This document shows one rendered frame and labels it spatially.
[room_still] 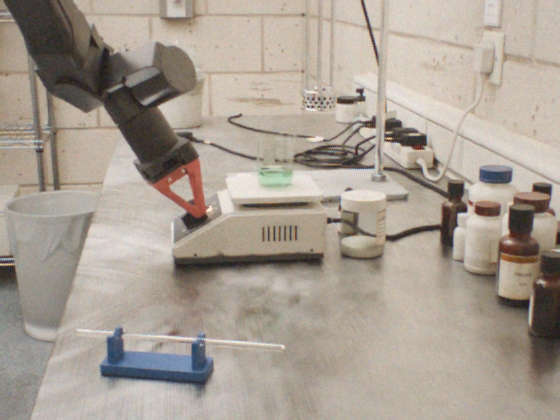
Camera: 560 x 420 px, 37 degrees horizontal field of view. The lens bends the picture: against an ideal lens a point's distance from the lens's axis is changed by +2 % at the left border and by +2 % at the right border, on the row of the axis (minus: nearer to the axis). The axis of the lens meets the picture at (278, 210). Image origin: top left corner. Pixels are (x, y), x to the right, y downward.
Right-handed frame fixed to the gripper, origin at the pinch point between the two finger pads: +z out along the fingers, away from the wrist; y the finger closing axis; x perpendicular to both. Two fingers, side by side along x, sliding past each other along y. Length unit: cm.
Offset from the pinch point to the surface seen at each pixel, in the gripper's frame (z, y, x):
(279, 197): 3.2, -5.6, -9.0
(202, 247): 3.5, -3.5, 2.5
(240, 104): 32, 229, -66
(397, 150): 25, 45, -46
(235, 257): 7.0, -3.8, -0.3
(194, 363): 3.1, -33.5, 11.7
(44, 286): 33, 158, 34
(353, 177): 19.8, 33.1, -31.1
